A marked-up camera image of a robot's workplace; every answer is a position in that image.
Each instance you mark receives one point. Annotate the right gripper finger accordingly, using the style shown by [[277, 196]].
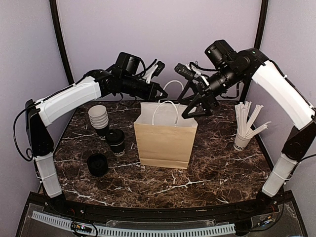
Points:
[[198, 107], [188, 93]]

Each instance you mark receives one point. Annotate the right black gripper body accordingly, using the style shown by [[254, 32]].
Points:
[[206, 92]]

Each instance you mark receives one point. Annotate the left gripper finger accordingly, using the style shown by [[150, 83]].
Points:
[[161, 92], [156, 98]]

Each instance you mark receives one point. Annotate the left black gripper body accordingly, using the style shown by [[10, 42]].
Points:
[[149, 93]]

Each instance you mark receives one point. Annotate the brown paper bag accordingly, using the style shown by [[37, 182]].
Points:
[[164, 138]]

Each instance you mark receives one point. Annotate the black cup lid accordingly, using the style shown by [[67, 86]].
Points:
[[115, 136]]

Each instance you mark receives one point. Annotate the black paper coffee cup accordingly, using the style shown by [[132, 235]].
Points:
[[118, 149]]

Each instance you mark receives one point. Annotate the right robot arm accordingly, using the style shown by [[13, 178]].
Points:
[[231, 67]]

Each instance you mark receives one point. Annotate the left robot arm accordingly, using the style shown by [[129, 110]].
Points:
[[120, 78]]

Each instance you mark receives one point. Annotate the wrapped paper straws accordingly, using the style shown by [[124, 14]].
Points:
[[245, 122]]

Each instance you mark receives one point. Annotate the stack of paper cups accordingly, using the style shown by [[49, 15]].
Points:
[[99, 120]]

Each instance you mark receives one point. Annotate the white cup holding straws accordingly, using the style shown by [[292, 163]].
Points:
[[240, 142]]

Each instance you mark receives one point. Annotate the stack of black lids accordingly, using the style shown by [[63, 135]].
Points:
[[97, 165]]

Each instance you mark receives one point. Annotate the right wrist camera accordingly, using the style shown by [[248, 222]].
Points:
[[191, 73]]

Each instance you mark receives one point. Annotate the right black frame post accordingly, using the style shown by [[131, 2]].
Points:
[[261, 23]]

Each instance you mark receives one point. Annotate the black frame post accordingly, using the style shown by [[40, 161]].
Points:
[[261, 23], [60, 40]]

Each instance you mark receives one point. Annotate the left black frame post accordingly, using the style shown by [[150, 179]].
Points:
[[60, 40]]

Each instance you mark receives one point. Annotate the grey cable duct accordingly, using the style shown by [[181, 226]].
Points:
[[134, 229]]

